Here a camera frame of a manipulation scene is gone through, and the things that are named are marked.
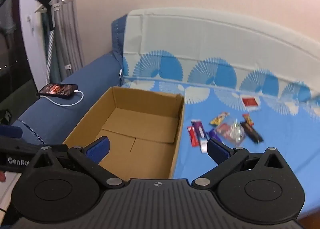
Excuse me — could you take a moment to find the clear bag of candies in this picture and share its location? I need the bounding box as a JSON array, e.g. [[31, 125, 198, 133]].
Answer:
[[215, 116, 247, 145]]

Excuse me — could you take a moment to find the black smartphone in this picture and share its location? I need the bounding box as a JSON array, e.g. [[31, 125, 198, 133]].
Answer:
[[37, 83, 78, 100]]

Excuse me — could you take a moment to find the black snack bar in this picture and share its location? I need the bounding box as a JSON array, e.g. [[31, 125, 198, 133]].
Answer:
[[239, 122, 263, 144]]

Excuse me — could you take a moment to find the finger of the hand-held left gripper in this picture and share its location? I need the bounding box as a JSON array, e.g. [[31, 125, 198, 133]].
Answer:
[[0, 125, 23, 140]]

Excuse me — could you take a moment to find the orange snack bar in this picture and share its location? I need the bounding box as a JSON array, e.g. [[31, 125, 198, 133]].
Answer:
[[242, 114, 254, 127]]

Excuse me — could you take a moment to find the purple and white packet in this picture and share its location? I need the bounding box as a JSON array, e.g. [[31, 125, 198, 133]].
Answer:
[[191, 119, 206, 138]]

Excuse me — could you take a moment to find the purple chocolate bar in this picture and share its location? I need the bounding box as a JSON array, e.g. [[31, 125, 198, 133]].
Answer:
[[205, 129, 223, 145]]

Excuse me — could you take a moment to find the large red packet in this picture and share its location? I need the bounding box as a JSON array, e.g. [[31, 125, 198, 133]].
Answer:
[[242, 95, 260, 108]]

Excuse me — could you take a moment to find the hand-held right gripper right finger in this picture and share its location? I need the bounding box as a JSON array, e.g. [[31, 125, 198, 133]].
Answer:
[[192, 138, 287, 189]]

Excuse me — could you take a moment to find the blue sofa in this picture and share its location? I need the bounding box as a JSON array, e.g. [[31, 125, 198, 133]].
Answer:
[[11, 16, 128, 150]]

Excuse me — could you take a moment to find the red stick packet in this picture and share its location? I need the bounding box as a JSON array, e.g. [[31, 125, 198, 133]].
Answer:
[[187, 126, 198, 148]]

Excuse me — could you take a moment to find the yellow snack bar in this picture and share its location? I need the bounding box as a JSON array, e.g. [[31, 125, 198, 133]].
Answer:
[[209, 112, 230, 125]]

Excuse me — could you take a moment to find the red coffee packet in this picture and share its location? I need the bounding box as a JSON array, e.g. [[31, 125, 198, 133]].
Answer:
[[216, 123, 232, 138]]

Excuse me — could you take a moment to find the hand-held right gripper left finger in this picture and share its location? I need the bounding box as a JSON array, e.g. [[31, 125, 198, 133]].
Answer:
[[30, 136, 125, 189]]

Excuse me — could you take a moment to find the brown cardboard box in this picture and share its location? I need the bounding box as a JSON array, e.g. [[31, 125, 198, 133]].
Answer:
[[62, 86, 186, 179]]

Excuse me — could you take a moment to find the grey curtain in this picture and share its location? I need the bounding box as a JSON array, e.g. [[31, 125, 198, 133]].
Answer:
[[41, 0, 85, 82]]

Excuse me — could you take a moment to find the black garment steamer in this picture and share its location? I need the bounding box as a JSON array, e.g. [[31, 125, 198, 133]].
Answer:
[[34, 0, 56, 83]]

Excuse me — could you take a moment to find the white charging cable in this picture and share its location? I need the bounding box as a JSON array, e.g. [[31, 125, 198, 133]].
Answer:
[[41, 90, 84, 107]]

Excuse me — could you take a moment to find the blue fan-print blanket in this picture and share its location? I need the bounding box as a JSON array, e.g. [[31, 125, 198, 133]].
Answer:
[[120, 7, 320, 219]]

